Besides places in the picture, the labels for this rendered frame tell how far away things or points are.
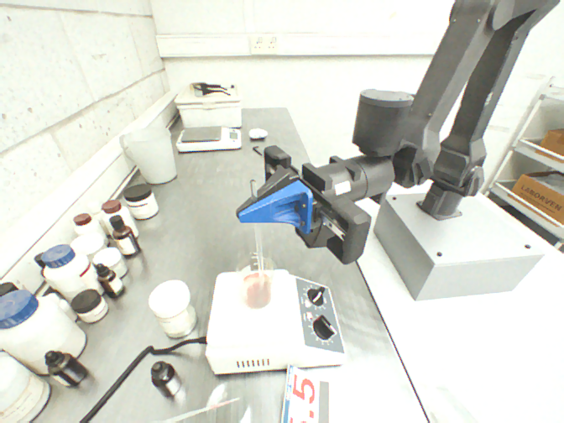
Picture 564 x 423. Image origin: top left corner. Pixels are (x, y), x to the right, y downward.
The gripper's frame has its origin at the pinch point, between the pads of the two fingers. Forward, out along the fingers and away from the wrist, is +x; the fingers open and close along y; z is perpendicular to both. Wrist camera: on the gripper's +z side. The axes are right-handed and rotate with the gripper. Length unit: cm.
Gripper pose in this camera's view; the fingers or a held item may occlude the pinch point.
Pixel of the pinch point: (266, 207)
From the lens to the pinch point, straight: 28.2
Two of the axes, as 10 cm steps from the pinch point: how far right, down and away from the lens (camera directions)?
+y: -4.8, -5.3, 7.1
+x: -8.8, 2.9, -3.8
